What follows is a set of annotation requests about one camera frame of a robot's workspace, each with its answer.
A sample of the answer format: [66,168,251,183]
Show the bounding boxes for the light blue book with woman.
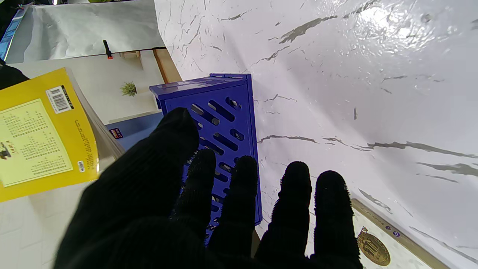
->
[106,111,165,152]

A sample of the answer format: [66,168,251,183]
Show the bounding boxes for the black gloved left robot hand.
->
[54,108,363,269]

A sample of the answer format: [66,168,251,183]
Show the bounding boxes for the beige and white cover book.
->
[306,198,452,269]

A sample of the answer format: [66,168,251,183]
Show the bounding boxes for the white crumpled sheet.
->
[6,0,167,64]

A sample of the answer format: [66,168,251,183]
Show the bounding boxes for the yellow cover book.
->
[0,67,125,202]

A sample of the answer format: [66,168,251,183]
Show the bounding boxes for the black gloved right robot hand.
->
[0,60,30,91]

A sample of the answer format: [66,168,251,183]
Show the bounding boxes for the blue perforated plastic file holder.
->
[149,73,264,245]

